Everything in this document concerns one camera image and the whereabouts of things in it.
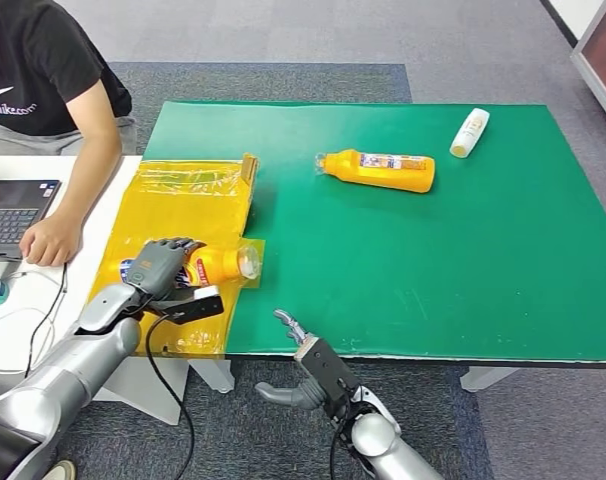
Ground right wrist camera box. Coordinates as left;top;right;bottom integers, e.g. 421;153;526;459
293;334;362;423

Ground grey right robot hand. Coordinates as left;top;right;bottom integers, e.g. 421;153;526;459
254;307;330;412

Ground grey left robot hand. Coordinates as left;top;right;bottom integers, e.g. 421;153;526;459
125;237;207;303

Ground white side table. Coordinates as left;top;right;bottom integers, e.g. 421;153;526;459
0;154;191;427

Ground dark grey laptop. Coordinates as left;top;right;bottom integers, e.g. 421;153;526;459
0;178;63;261

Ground white table leg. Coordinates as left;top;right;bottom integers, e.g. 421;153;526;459
188;357;237;396
459;367;523;395

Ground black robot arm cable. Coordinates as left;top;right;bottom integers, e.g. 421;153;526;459
144;312;197;480

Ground brown cardboard piece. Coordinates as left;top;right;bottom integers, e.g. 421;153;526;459
240;153;260;200

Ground black laptop cable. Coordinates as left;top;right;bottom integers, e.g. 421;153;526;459
24;262;68;380

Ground person's left hand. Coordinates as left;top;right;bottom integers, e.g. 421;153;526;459
18;215;82;268

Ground white framed panel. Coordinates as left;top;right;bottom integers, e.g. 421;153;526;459
570;0;606;129

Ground person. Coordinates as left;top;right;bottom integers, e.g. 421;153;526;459
0;0;134;268

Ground small white bottle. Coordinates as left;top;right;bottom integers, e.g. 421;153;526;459
449;107;491;160

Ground beige shoe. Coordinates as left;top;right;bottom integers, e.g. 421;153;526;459
42;459;78;480

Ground white cable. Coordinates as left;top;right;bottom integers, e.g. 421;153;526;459
0;268;69;374

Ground orange bottle with clear cap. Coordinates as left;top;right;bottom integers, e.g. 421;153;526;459
118;241;262;291
314;148;437;195

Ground yellow plastic film sheet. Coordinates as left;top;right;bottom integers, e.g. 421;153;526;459
85;158;267;360

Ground green table mat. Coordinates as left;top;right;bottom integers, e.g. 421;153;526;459
142;100;606;365

